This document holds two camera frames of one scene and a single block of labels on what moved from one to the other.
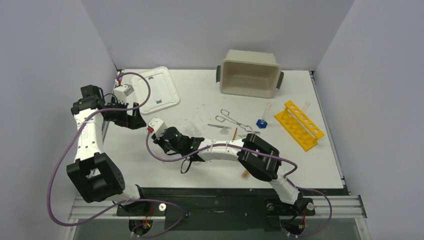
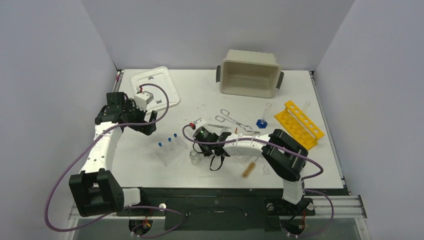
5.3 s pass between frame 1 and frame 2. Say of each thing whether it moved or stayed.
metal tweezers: stayed
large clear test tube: stayed
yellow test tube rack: stayed
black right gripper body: moved
